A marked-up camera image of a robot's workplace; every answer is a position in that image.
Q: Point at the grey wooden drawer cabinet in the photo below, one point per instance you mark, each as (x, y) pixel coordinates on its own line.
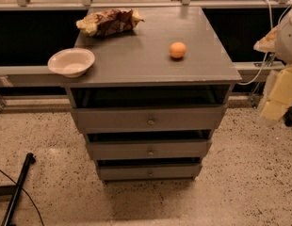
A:
(137, 71)

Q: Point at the grey bottom drawer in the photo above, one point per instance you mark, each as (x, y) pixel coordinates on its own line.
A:
(149, 172)

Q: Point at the orange fruit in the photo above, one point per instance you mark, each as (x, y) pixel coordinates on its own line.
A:
(177, 50)

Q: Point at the grey middle drawer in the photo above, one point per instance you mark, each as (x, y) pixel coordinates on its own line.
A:
(149, 149)

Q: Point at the grey drawer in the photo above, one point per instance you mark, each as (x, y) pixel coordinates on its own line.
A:
(149, 149)
(117, 120)
(149, 172)

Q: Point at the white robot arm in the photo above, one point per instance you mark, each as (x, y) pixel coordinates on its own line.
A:
(283, 43)

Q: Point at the grey top drawer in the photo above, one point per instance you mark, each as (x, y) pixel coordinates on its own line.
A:
(117, 120)

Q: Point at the white plastic bowl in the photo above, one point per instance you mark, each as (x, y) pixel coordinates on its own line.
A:
(72, 62)

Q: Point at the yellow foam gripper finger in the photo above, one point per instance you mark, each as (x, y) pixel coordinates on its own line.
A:
(267, 43)
(277, 96)

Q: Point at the metal railing frame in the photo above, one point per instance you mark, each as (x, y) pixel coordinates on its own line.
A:
(35, 29)

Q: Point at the black stand leg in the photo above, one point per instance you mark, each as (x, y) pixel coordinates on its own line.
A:
(14, 190)

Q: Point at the brown crumpled chip bag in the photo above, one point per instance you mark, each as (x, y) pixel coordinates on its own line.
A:
(108, 22)

